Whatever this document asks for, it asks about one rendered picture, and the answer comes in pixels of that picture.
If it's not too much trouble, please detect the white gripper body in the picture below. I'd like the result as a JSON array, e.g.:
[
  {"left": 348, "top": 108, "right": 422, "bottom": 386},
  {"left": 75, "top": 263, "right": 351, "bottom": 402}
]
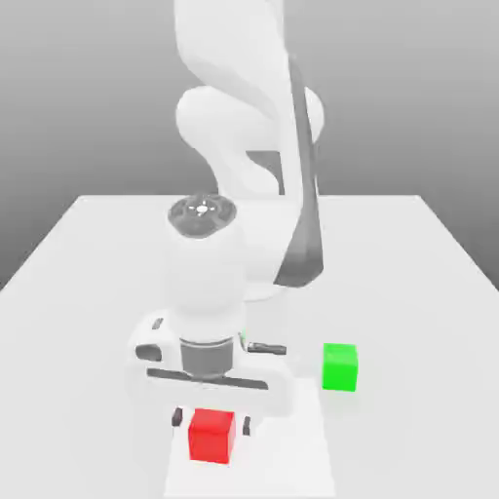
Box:
[{"left": 125, "top": 360, "right": 294, "bottom": 417}]

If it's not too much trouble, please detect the small red cube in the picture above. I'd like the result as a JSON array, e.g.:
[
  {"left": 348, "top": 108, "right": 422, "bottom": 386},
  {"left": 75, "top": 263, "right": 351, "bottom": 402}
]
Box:
[{"left": 187, "top": 407, "right": 238, "bottom": 466}]

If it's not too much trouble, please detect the small green cube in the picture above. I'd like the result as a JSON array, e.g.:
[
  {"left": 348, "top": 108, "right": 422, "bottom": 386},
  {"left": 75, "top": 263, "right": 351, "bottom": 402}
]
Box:
[{"left": 322, "top": 342, "right": 359, "bottom": 393}]

